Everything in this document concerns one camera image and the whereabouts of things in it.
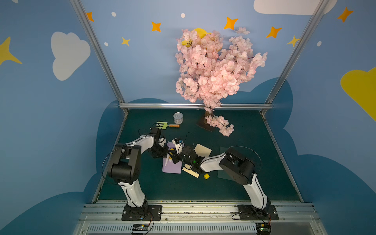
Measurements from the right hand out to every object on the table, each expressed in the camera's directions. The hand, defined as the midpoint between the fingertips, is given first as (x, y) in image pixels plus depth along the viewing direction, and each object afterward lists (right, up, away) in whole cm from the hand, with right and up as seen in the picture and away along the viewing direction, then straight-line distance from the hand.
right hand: (170, 149), depth 91 cm
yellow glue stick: (+1, +1, -3) cm, 3 cm away
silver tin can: (+3, +21, +20) cm, 29 cm away
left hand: (-3, -4, +4) cm, 7 cm away
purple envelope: (-1, -11, 0) cm, 11 cm away
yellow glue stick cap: (+22, -15, -5) cm, 28 cm away
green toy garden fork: (-8, +15, +20) cm, 27 cm away
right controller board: (+50, -38, -18) cm, 65 cm away
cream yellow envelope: (+21, -3, +7) cm, 23 cm away
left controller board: (-12, -36, -20) cm, 43 cm away
